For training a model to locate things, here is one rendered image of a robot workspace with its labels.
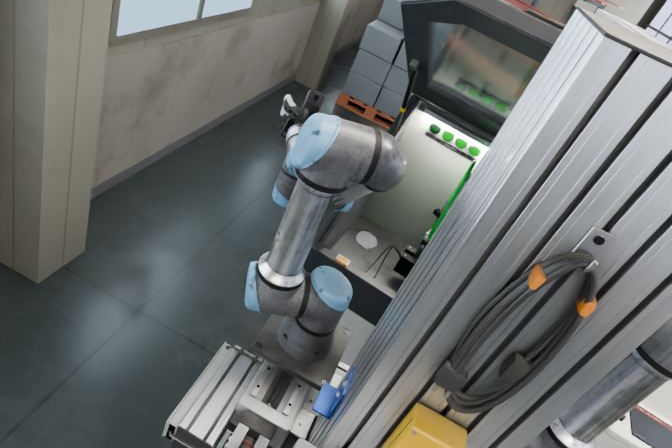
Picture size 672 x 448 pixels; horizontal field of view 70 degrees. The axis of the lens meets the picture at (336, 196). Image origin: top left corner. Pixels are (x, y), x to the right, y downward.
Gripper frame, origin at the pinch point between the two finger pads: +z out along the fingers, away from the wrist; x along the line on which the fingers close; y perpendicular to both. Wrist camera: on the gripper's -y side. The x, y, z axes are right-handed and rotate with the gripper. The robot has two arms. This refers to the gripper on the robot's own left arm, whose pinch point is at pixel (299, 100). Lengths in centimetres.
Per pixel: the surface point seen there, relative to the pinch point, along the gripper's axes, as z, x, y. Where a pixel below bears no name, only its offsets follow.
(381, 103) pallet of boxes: 340, 164, 100
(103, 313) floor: 24, -30, 151
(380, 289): -23, 53, 44
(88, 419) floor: -28, -21, 150
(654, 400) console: -57, 148, 25
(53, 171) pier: 41, -69, 91
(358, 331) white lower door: -23, 56, 66
